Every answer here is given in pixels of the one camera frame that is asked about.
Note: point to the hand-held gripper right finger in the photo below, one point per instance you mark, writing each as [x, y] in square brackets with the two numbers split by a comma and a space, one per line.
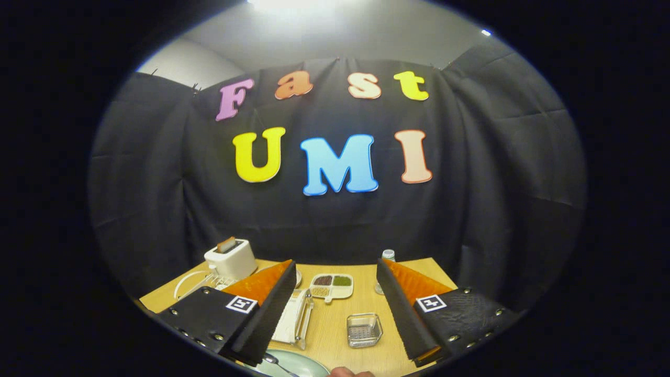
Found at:
[405, 314]

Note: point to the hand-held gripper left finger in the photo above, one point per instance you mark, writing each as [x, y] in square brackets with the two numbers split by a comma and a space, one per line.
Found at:
[267, 319]

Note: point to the metal spoon with white end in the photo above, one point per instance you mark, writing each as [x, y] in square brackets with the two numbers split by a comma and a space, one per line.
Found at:
[272, 359]

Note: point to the pale green plate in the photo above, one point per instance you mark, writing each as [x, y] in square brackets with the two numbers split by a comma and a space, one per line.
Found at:
[303, 366]

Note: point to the beige round plate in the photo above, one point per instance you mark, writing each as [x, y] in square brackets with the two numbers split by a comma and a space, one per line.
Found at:
[299, 278]

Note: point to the white drip tray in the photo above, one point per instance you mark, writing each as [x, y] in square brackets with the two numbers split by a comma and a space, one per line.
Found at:
[288, 322]

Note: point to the pile of yellow soybeans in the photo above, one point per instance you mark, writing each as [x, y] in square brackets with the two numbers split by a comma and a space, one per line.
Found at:
[321, 291]

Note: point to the white drink bottle green label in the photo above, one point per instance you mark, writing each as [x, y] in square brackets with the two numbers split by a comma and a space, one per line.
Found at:
[388, 255]

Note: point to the white toaster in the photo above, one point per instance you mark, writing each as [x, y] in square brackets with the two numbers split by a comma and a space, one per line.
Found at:
[235, 262]

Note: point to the white divided tray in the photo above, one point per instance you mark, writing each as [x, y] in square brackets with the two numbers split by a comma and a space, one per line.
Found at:
[341, 294]

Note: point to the pile of dark red beans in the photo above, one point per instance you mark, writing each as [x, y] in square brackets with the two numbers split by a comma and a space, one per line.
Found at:
[323, 280]

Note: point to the pile of green beans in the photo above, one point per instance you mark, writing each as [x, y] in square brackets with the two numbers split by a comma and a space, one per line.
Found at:
[342, 280]

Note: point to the toast slice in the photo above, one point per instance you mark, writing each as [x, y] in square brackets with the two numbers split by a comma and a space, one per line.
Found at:
[226, 245]

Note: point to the black backdrop cloth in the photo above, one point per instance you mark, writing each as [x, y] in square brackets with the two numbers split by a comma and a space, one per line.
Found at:
[471, 183]

